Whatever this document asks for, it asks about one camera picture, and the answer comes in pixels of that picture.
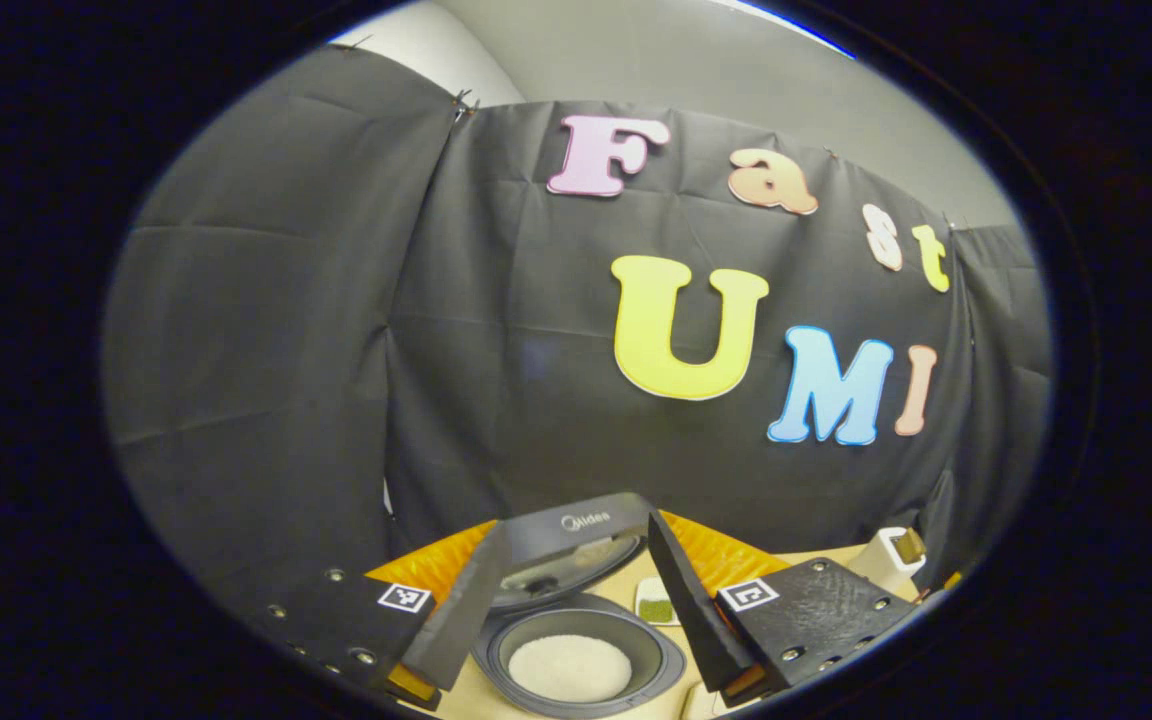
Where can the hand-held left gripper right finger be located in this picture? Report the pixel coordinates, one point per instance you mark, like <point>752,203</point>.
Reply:
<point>691,610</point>

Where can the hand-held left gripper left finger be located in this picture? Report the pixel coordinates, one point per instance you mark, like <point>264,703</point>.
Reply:
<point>461,610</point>

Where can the grey rice cooker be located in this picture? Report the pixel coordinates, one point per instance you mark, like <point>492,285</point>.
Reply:
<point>536,530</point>

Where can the white uncooked rice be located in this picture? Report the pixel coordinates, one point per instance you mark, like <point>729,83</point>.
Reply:
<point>571,668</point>

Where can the green mung beans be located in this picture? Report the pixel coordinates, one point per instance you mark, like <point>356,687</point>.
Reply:
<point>654,609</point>

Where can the white divided dish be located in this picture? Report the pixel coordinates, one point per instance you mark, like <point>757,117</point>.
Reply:
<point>641,585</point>

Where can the white toaster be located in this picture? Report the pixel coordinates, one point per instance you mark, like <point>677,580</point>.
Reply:
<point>881,565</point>

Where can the brown bread slice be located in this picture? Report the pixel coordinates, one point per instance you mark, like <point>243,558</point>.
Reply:
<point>908,545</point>

